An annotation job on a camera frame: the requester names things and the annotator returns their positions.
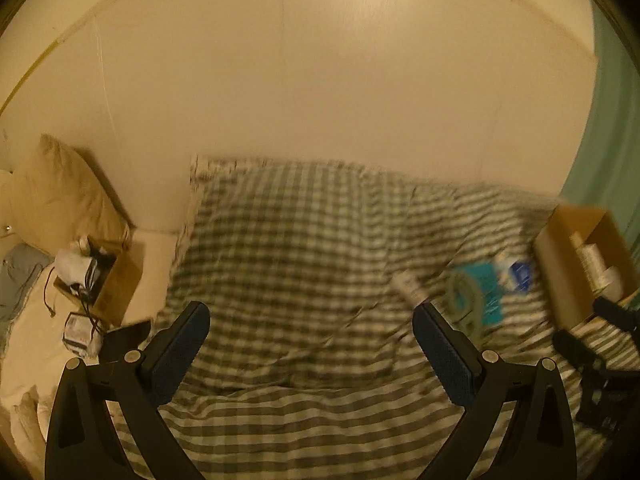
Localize left cardboard box with clutter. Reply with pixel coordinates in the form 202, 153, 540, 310
54, 236, 142, 328

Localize black cable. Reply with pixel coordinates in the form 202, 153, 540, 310
42, 264, 101, 334

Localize black flat device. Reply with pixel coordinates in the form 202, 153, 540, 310
98, 320, 152, 364

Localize teal curtain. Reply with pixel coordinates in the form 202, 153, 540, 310
558, 0, 640, 256

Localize right cardboard box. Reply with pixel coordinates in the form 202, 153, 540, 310
534, 204, 639, 328

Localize white charger block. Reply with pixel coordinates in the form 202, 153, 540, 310
62, 312, 103, 359

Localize blue white pouch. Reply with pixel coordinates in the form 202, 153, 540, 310
494, 252, 532, 294

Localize white toothpaste tube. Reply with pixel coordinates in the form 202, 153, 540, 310
392, 270, 428, 308

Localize grey folded cloth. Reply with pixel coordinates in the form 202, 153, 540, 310
0, 243, 52, 353

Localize grey checked blanket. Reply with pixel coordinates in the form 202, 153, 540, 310
156, 157, 555, 479

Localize teal card packet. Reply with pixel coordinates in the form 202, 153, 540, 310
461, 261, 503, 327

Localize beige pillow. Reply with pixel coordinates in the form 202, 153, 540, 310
1, 134, 130, 256

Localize white roll in box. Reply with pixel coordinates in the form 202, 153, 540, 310
570, 232, 623, 298

